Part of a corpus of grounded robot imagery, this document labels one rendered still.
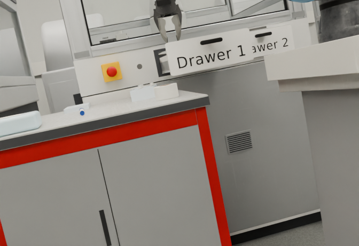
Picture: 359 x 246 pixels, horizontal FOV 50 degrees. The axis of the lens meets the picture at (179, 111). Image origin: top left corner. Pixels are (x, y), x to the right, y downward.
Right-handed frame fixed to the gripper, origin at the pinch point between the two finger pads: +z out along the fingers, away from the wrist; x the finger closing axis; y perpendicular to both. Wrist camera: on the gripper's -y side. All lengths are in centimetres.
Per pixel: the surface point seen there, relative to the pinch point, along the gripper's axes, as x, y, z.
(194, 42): -6.9, -8.7, 3.4
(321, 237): -47, 21, 95
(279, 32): -46, 30, 4
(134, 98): 16.1, -9.9, 17.4
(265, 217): -26, 29, 84
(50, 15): 131, 328, -77
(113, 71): 24.5, 13.0, 6.9
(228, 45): -17.9, -7.0, 6.4
